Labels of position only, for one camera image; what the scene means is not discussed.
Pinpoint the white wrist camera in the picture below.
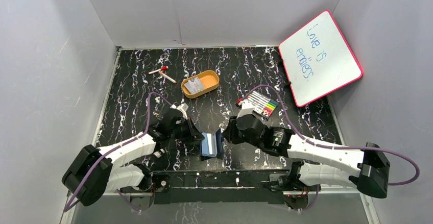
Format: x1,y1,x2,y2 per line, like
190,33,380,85
236,99,255,118
171,103,188,118

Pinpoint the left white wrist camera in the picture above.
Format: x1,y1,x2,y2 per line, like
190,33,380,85
171,103,188,118

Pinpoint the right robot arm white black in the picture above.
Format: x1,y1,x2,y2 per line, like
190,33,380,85
222,114,390,198

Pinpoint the pink framed whiteboard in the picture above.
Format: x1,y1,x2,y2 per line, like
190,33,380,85
278,10,364,107

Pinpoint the red capped marker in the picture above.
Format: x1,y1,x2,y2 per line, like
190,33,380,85
148,66,168,75

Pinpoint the white eraser block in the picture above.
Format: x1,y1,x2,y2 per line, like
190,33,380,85
153,149,165,158

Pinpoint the blue leather card holder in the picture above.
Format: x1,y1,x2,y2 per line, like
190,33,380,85
200,128,224,161

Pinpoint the pack of coloured markers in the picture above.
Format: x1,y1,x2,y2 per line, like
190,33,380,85
247,91,279,119

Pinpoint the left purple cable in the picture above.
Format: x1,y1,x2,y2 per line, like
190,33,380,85
63,92,173,213

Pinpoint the orange oval tray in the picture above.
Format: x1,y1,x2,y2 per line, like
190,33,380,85
181,70,220,99

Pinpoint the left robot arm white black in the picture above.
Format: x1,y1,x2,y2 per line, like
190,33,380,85
61,106,206,206

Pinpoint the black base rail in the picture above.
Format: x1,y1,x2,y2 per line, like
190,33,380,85
118,170,325,213

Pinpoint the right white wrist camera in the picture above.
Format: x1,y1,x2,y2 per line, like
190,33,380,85
236,99,255,118

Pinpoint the purple cable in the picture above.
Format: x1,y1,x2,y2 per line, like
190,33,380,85
243,84,420,212
63,92,173,213

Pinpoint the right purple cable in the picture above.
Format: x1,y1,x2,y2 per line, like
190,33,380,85
243,84,420,212

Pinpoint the white marker pen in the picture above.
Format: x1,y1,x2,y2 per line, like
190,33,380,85
158,71,177,84

